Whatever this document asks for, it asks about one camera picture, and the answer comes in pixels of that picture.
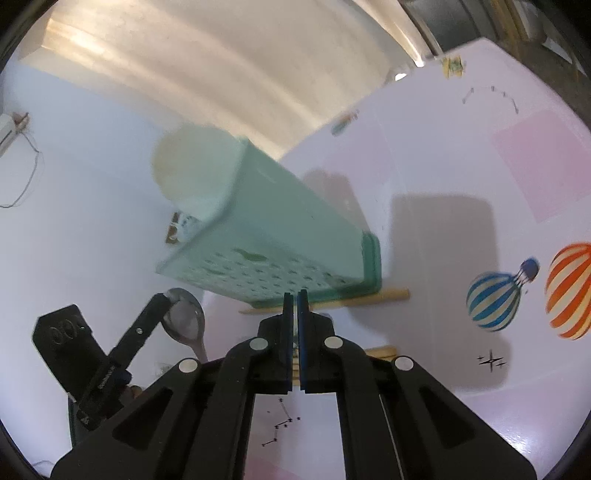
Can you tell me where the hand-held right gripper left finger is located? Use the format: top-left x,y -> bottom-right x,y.
51,291 -> 296,480

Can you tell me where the green star-cutout utensil holder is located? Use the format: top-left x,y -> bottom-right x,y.
154,136 -> 384,309

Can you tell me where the thin black wall cable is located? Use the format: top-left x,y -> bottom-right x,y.
0,134 -> 45,209

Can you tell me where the white wall device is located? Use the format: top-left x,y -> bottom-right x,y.
0,113 -> 31,153

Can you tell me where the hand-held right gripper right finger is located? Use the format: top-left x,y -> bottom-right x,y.
298,289 -> 539,480

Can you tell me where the white and blue plastic bag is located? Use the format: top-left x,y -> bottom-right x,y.
178,215 -> 204,243

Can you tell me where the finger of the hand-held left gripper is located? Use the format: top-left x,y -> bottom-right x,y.
110,292 -> 174,370

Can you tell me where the cream patterned curtain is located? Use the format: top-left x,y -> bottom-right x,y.
18,0 -> 432,160

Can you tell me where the metal spoon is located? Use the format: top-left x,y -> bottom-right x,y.
161,287 -> 208,363

